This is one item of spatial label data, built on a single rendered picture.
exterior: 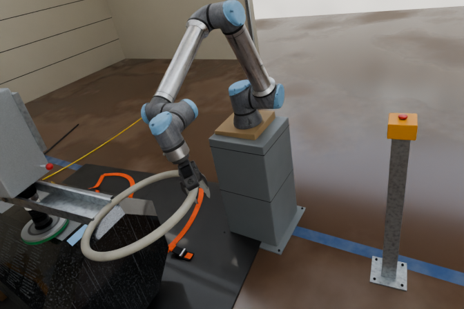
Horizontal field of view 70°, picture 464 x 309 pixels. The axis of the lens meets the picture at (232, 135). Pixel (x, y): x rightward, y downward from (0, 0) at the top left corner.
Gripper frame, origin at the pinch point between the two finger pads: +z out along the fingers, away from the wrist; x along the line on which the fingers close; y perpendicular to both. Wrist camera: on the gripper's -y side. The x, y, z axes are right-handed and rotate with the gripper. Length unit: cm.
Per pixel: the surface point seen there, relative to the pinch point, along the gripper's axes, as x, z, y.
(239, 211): -6, 73, 84
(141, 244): 20.4, -8.3, -22.8
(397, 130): -91, 18, 10
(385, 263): -73, 107, 23
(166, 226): 11.5, -8.4, -19.9
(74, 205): 54, -11, 25
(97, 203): 44, -8, 22
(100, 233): 59, 13, 36
